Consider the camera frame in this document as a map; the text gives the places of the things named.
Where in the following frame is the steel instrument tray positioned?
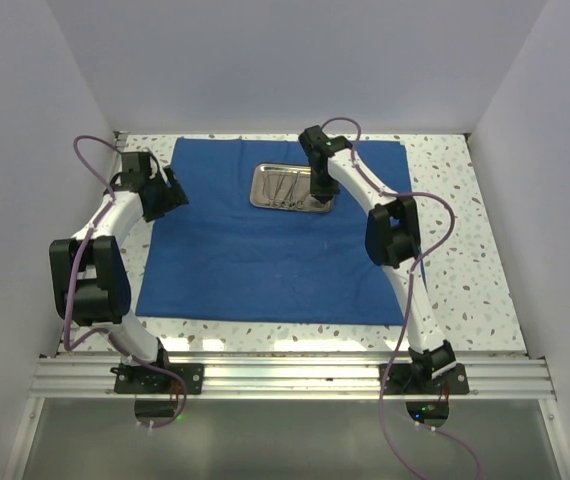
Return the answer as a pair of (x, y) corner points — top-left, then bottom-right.
(249, 162), (334, 214)

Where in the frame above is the blue surgical cloth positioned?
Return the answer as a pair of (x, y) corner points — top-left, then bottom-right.
(136, 139), (403, 325)

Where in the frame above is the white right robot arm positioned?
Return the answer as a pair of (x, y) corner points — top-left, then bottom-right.
(298, 125), (456, 393)

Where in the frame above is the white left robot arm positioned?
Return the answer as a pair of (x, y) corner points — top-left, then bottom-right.
(49, 151), (189, 393)

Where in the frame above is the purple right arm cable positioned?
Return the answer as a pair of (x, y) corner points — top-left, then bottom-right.
(322, 117), (484, 480)

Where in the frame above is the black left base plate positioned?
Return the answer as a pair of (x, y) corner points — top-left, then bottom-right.
(110, 363), (205, 395)

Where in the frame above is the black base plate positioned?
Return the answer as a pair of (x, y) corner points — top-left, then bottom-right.
(110, 363), (205, 395)
(384, 363), (470, 396)

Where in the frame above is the aluminium front rail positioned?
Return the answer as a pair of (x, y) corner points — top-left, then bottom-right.
(28, 352), (556, 400)

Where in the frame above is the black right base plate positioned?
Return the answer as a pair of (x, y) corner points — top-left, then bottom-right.
(384, 363), (470, 396)

